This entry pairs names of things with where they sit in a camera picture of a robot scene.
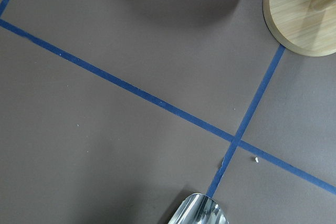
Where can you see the metal ice scoop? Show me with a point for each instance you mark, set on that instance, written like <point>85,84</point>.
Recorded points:
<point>197,209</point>

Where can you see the wooden round stand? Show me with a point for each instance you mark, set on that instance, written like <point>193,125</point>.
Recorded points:
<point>306,27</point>

